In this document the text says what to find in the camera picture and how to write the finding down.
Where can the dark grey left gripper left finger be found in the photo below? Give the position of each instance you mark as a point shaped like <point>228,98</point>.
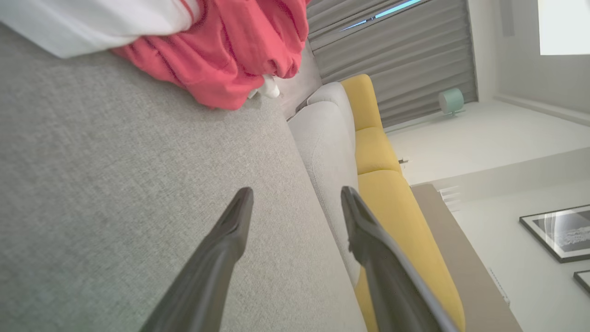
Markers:
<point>207,276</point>

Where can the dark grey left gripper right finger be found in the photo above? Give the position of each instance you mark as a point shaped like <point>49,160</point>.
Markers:
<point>387,286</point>

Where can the red and white jersey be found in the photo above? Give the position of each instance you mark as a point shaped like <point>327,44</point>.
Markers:
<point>221,55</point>

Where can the yellow cushions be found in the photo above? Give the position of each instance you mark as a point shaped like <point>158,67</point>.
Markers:
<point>392,207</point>

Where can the brown wooden panel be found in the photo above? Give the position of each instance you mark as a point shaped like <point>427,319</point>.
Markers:
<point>465,276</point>

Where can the large grey fabric sofa seat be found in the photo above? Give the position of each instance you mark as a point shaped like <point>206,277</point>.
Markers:
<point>115,184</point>

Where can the grey sofa cushion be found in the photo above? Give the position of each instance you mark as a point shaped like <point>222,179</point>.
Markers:
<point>322,152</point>

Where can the mint green table lamp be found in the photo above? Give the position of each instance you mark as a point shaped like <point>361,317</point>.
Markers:
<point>451,100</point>

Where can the grey window blinds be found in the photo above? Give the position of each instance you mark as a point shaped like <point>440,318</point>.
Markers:
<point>415,60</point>

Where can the bright white light panel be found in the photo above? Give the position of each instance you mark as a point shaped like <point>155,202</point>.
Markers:
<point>564,27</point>

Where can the large black picture frame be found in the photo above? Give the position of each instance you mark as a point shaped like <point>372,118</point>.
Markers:
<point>562,233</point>

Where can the small black picture frame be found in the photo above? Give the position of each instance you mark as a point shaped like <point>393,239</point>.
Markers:
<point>584,279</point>

